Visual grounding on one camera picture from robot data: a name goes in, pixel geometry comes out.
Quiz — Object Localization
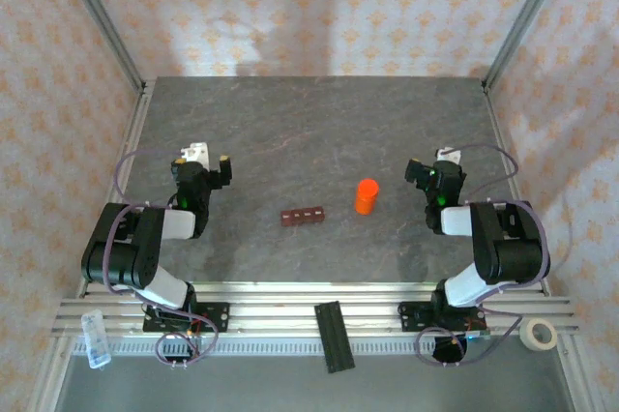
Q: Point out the grey metal sheet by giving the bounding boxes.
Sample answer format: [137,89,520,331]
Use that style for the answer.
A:
[52,352,579,412]

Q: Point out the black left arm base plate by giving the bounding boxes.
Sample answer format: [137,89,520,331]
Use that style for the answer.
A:
[142,302,231,335]

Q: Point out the aluminium cross rails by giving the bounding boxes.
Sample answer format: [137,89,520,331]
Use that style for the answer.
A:
[50,280,581,341]

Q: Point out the aluminium frame post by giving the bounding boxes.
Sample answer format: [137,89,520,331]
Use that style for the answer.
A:
[483,0,576,92]
[52,0,146,89]

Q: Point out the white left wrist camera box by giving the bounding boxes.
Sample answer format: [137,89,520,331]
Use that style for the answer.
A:
[181,141,211,170]

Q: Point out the white tape roll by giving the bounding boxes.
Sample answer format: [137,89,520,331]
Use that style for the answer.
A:
[520,318,559,351]

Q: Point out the aluminium side rail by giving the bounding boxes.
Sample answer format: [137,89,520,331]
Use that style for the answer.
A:
[483,80,552,297]
[76,80,157,297]

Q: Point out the clear plastic packet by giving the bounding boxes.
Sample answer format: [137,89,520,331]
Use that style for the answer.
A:
[80,309,112,370]

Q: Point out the black ribbed bar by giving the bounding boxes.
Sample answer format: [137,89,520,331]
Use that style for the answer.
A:
[313,301,357,374]

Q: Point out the orange pill bottle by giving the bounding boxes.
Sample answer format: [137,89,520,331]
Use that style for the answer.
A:
[354,178,381,216]

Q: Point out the slotted grey cable duct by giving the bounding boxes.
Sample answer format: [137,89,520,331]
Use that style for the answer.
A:
[71,338,439,357]

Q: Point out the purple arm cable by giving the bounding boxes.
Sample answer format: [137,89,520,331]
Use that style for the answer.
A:
[415,142,575,368]
[89,148,219,368]

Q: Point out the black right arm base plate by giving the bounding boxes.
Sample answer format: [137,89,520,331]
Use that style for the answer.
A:
[398,300,487,335]

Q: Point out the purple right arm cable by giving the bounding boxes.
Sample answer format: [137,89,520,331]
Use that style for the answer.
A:
[415,142,575,368]

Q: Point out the brown pill organizer box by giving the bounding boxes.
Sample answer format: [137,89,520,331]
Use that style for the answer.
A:
[280,208,327,228]

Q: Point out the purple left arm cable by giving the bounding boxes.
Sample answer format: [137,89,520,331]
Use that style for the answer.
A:
[89,148,219,368]

